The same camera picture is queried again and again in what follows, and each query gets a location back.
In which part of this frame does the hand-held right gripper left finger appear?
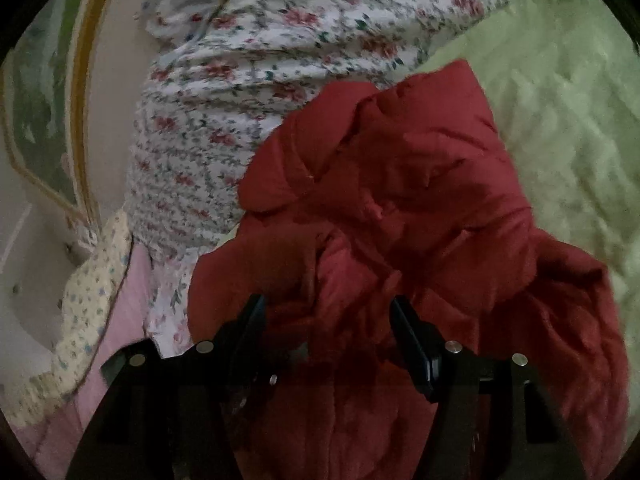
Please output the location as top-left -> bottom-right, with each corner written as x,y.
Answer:
65,294 -> 279,480

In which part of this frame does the light green bed sheet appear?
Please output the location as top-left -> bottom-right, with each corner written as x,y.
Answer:
395,0 -> 640,341

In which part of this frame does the pale yellow dotted pillow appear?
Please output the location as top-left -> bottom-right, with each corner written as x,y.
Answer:
10,210 -> 136,426

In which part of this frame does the red flower print duvet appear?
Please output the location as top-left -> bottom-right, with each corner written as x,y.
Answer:
125,0 -> 576,266

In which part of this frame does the green headboard with gold frame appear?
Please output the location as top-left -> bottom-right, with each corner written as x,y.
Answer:
0,0 -> 131,231

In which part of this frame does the red quilted jacket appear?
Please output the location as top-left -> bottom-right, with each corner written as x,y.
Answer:
187,59 -> 631,480

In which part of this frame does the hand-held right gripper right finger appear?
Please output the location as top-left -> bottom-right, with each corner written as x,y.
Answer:
389,296 -> 586,480

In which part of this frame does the pink pillow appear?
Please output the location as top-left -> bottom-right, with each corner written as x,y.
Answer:
10,245 -> 156,471

